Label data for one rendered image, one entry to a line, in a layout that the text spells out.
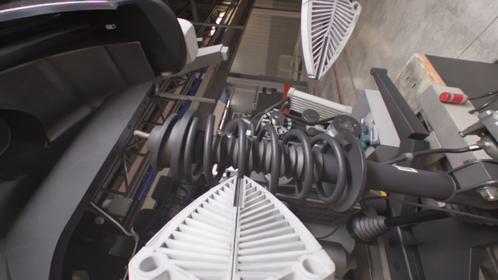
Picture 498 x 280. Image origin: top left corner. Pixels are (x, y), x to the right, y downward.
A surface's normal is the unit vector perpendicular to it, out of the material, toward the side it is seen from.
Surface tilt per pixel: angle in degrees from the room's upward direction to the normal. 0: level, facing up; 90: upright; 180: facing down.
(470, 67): 90
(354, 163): 6
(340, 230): 90
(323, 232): 90
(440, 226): 9
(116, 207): 90
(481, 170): 6
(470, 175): 6
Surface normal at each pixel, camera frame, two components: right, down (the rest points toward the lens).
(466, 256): -0.97, -0.24
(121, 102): 0.01, -0.56
